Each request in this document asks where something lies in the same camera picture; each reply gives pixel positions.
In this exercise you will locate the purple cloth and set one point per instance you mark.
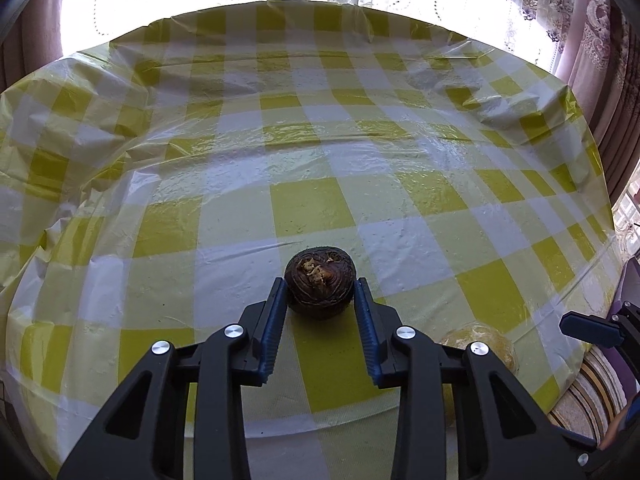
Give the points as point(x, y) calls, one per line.
point(631, 280)

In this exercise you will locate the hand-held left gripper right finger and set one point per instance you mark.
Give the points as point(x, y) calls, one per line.
point(368, 340)

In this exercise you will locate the dark pink curtain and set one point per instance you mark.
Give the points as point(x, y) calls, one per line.
point(35, 25)

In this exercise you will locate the yellow checked plastic tablecloth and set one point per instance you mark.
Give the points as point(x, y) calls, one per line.
point(300, 135)

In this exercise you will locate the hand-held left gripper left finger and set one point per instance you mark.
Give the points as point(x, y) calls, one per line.
point(267, 340)

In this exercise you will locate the dark brown water chestnut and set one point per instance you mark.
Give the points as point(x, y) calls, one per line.
point(320, 282)

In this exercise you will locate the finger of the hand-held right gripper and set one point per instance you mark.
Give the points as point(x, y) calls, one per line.
point(587, 327)
point(575, 430)

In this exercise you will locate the striped woven cloth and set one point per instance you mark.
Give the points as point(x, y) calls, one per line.
point(585, 385)

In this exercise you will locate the yellow-green wrapped apple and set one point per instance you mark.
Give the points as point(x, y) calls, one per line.
point(492, 342)

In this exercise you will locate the pink patterned curtain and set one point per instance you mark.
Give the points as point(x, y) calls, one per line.
point(600, 60)

